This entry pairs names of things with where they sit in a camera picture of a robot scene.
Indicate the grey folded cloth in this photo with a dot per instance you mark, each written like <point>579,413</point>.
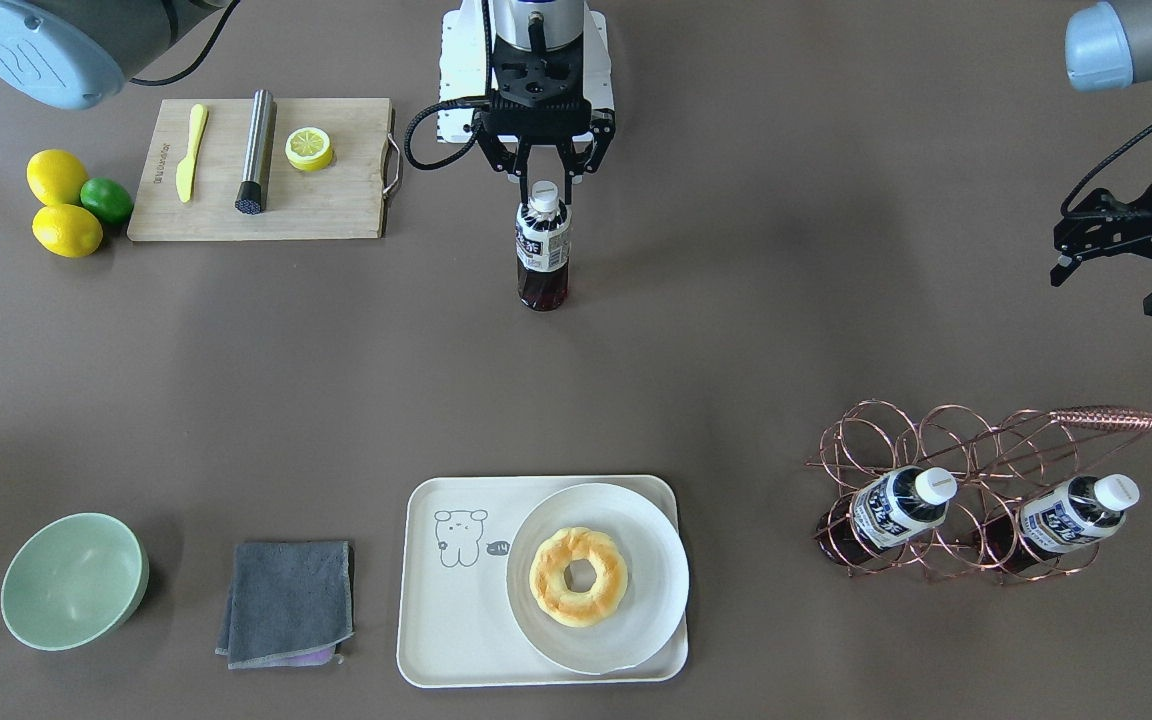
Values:
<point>289,604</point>

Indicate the white round plate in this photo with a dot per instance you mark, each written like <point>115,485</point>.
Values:
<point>654,605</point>

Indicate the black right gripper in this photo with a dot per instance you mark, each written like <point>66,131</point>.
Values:
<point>498,148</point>

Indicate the yellow lemon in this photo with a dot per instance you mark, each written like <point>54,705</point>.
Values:
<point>56,177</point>
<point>67,230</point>

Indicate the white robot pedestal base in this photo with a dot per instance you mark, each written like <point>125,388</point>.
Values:
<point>469,33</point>

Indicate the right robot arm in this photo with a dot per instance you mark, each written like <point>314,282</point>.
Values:
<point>74,54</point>

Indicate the cream serving tray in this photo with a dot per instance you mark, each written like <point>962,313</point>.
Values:
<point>455,628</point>

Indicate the middle tea bottle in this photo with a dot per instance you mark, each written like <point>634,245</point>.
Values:
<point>887,514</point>

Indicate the pale green bowl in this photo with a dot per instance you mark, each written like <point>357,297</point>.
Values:
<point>74,581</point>

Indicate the yellow plastic knife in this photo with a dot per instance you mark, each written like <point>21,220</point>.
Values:
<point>185,171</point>

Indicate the tea bottle white cap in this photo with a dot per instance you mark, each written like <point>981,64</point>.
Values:
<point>543,226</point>

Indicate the upper yellow lemon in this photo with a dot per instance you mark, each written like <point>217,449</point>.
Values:
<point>56,177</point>

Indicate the steel muddler bar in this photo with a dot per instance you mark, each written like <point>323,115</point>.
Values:
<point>251,195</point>

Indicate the glazed ring donut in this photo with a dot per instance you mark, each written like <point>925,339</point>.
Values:
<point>552,593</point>

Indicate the bamboo cutting board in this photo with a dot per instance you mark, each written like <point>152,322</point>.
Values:
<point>342,202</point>

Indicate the lemon half slice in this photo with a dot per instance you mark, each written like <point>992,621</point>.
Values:
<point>309,149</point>

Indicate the lower yellow lemon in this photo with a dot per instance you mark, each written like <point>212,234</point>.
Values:
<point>67,230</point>

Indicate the green lime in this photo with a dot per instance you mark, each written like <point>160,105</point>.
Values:
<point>108,200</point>

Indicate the copper wire bottle rack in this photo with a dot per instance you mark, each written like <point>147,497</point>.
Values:
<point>999,467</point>

